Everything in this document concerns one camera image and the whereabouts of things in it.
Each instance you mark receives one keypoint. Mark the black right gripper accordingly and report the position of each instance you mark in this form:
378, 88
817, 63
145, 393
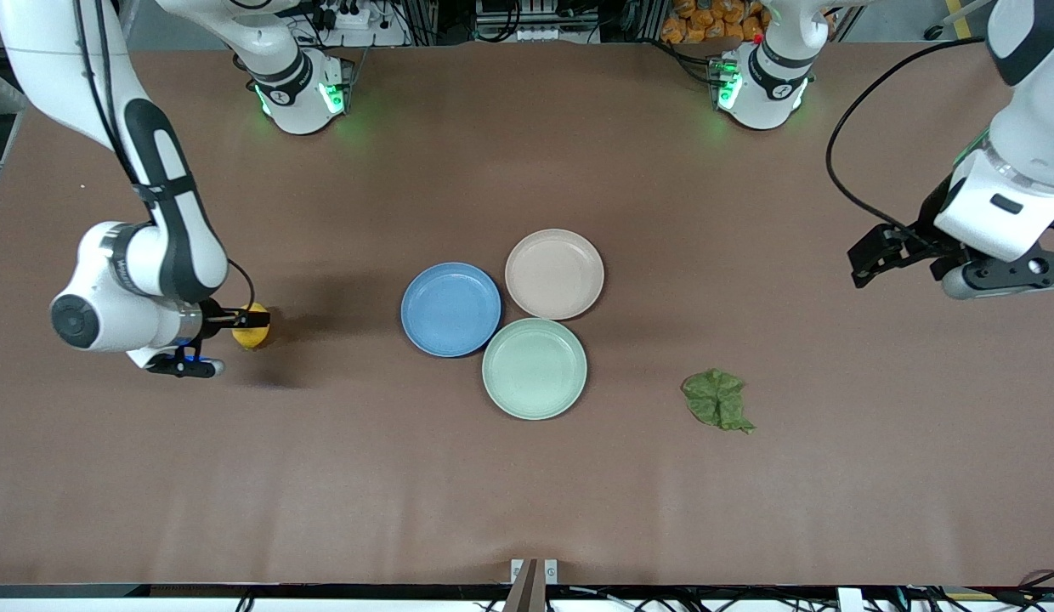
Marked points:
211, 320

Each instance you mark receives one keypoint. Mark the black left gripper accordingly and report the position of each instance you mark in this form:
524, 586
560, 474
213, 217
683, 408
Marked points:
929, 218

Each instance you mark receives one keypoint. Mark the yellow lemon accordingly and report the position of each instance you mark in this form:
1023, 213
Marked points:
253, 339

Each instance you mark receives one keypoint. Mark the green lettuce leaf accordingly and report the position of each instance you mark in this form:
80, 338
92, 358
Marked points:
714, 399

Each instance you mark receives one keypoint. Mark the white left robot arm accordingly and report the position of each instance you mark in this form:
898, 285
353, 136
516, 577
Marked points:
1003, 212

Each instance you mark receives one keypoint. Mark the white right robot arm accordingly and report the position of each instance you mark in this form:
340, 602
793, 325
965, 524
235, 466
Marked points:
34, 59

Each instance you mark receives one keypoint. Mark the blue plate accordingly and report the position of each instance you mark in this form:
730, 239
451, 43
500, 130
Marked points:
450, 310

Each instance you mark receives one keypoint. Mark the pale green plate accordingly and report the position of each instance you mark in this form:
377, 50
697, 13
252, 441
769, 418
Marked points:
534, 370

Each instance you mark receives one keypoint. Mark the bag of oranges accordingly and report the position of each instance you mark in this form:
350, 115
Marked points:
705, 21

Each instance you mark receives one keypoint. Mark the beige plate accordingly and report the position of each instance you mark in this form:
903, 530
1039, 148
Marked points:
554, 274

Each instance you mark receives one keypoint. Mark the white power strip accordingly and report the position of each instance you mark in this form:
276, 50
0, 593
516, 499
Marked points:
344, 15

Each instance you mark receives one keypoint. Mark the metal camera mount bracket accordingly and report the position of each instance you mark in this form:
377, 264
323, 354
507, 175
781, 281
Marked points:
527, 586

